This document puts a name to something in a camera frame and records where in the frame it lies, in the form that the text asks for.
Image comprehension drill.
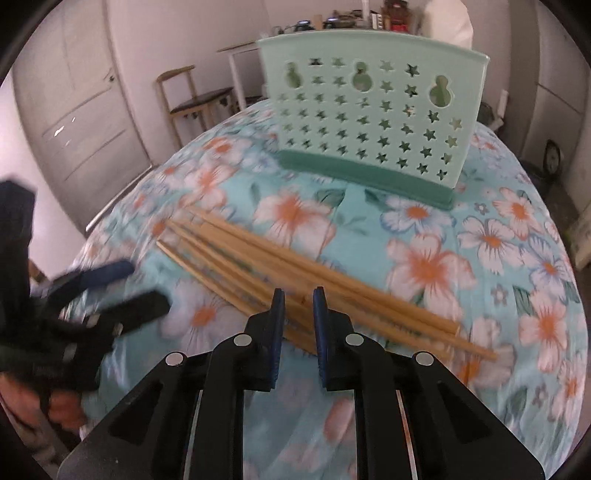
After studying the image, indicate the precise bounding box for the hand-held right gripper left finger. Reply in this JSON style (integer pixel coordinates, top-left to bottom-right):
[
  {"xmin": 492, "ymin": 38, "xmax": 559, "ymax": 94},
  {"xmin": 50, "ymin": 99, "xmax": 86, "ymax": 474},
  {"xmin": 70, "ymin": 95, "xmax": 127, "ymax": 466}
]
[{"xmin": 58, "ymin": 288, "xmax": 286, "ymax": 480}]

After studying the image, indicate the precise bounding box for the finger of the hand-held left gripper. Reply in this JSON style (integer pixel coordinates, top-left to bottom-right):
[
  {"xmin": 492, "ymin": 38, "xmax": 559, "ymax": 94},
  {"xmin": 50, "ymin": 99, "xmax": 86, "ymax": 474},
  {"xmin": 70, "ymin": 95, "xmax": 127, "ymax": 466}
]
[
  {"xmin": 81, "ymin": 290, "xmax": 170, "ymax": 344},
  {"xmin": 48, "ymin": 260, "xmax": 136, "ymax": 303}
]

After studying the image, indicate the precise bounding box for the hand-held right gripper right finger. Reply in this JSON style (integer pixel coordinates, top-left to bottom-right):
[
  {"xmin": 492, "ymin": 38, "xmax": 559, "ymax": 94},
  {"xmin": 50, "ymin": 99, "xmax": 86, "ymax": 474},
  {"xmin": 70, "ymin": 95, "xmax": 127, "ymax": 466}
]
[{"xmin": 313, "ymin": 286, "xmax": 546, "ymax": 480}]

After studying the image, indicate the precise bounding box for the pile of wooden chopsticks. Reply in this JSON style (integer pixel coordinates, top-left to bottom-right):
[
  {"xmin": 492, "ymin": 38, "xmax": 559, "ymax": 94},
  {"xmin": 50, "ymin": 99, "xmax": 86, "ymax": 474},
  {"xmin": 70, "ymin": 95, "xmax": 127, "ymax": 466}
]
[{"xmin": 156, "ymin": 206, "xmax": 498, "ymax": 363}]

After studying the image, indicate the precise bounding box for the green plastic utensil holder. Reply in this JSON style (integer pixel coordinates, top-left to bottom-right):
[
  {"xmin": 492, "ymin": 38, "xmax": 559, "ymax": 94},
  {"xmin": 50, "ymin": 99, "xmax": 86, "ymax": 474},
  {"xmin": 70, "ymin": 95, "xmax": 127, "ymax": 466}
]
[{"xmin": 256, "ymin": 31, "xmax": 490, "ymax": 212}]

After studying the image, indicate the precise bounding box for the person's left hand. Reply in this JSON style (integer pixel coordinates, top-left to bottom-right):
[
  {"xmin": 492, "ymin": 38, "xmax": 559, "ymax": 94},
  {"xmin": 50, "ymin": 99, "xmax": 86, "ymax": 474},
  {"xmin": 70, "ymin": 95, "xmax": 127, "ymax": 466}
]
[{"xmin": 0, "ymin": 373, "xmax": 89, "ymax": 432}]

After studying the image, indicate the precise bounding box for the floral blue tablecloth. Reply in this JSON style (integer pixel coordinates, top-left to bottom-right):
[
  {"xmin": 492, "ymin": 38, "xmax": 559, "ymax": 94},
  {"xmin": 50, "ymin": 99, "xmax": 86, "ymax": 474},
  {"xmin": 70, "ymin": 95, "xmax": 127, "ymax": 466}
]
[{"xmin": 69, "ymin": 97, "xmax": 587, "ymax": 480}]

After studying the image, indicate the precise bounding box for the white door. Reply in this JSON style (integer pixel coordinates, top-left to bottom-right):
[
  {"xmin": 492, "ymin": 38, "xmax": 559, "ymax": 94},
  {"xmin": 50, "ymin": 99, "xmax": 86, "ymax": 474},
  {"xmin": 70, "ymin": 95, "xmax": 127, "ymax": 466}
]
[{"xmin": 11, "ymin": 0, "xmax": 153, "ymax": 232}]

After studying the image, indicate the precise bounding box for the wooden chair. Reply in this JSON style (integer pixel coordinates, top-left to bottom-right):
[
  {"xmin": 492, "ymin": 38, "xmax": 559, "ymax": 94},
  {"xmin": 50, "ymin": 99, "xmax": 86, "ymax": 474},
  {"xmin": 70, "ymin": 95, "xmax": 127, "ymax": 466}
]
[{"xmin": 156, "ymin": 65, "xmax": 236, "ymax": 148}]

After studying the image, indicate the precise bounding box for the long white table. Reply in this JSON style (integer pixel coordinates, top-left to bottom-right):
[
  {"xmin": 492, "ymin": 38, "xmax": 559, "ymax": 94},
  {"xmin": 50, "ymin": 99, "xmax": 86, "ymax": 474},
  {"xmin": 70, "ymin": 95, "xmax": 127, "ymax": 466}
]
[{"xmin": 217, "ymin": 41, "xmax": 265, "ymax": 112}]

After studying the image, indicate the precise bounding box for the black rice cooker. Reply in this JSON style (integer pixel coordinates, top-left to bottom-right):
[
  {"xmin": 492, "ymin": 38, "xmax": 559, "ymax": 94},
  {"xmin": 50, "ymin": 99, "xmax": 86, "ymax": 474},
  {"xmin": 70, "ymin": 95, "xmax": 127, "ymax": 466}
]
[{"xmin": 542, "ymin": 140, "xmax": 563, "ymax": 176}]

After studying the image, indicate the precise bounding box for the red packaged box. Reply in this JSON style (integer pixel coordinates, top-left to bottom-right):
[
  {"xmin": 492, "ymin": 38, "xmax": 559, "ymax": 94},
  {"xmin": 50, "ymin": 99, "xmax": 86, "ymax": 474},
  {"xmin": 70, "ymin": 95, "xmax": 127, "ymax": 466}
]
[{"xmin": 382, "ymin": 0, "xmax": 411, "ymax": 32}]

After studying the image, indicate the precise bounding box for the grey refrigerator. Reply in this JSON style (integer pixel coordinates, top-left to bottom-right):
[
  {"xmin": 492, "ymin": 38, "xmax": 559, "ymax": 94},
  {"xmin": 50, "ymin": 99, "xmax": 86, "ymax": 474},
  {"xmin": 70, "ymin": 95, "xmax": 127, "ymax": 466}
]
[{"xmin": 510, "ymin": 0, "xmax": 588, "ymax": 185}]

